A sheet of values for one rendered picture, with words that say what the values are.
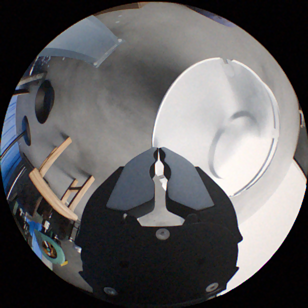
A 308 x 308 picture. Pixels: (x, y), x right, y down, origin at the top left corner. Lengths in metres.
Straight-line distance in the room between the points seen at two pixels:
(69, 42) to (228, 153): 0.45
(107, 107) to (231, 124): 0.45
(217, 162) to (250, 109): 0.11
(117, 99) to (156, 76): 0.18
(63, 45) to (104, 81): 0.30
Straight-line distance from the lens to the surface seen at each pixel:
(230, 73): 0.16
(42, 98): 0.91
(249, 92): 0.19
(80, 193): 0.67
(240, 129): 0.17
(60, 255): 3.04
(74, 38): 0.37
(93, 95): 0.52
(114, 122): 0.49
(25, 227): 1.95
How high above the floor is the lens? 0.44
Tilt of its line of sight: 58 degrees down
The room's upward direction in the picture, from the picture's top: 179 degrees counter-clockwise
